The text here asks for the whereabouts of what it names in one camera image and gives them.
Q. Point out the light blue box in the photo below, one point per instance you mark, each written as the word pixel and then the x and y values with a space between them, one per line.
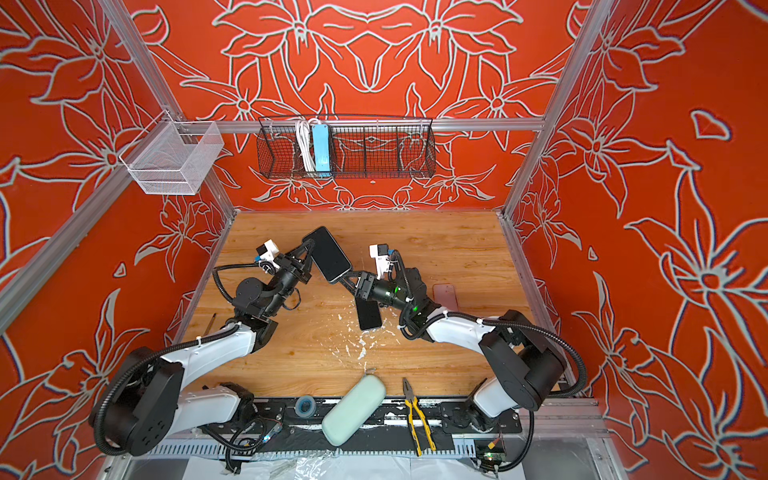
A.
pixel 321 145

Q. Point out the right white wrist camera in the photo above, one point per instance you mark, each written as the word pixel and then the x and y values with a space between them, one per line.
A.
pixel 380 253

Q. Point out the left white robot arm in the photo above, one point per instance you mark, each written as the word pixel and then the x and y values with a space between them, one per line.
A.
pixel 145 401

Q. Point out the black wire wall basket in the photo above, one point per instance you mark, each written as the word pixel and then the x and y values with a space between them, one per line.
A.
pixel 362 147

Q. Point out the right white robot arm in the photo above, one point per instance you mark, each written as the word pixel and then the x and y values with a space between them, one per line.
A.
pixel 529 364

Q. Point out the mint green glasses case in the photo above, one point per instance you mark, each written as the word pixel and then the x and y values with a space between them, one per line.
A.
pixel 351 412

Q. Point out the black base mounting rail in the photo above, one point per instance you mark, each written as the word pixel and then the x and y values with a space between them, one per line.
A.
pixel 444 426

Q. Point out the clear plastic wall bin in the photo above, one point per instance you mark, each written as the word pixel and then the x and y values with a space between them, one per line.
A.
pixel 169 160

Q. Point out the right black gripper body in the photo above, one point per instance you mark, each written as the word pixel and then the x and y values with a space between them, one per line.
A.
pixel 382 292

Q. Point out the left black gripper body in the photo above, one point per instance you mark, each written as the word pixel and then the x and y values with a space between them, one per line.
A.
pixel 287 278

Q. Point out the blue tape roll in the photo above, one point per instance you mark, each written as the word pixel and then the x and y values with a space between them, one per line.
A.
pixel 305 407

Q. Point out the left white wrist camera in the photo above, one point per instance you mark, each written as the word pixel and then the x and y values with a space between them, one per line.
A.
pixel 267 255

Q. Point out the pink phone case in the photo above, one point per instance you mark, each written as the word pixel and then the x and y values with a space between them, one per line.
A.
pixel 446 295

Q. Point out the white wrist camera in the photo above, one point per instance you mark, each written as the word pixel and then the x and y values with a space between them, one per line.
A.
pixel 380 253
pixel 267 255

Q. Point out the yellow handled pliers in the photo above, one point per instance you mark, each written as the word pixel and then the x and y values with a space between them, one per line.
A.
pixel 418 424

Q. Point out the green circuit board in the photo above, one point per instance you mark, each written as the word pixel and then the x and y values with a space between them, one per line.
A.
pixel 492 452

